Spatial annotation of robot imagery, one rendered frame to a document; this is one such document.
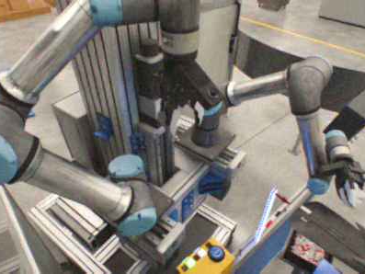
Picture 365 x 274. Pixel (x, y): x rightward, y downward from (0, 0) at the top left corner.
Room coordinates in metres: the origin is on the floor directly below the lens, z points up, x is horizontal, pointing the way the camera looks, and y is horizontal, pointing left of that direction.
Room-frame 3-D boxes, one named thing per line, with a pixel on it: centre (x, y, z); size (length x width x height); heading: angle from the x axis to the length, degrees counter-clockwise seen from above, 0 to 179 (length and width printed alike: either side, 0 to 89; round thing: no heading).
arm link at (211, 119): (1.01, -0.11, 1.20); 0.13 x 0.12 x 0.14; 144
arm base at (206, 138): (1.00, -0.11, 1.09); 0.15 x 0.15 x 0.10
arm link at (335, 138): (0.80, -0.61, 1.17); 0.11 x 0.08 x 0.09; 168
